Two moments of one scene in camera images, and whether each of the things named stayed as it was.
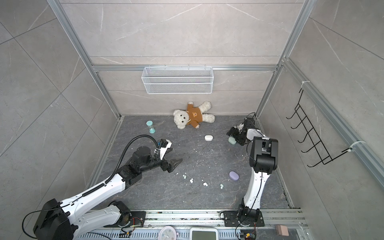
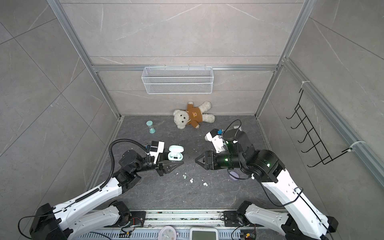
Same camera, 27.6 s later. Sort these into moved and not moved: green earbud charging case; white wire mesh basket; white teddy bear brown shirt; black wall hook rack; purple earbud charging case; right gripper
Moved: green earbud charging case; right gripper
Not moved: black wall hook rack; white wire mesh basket; white teddy bear brown shirt; purple earbud charging case
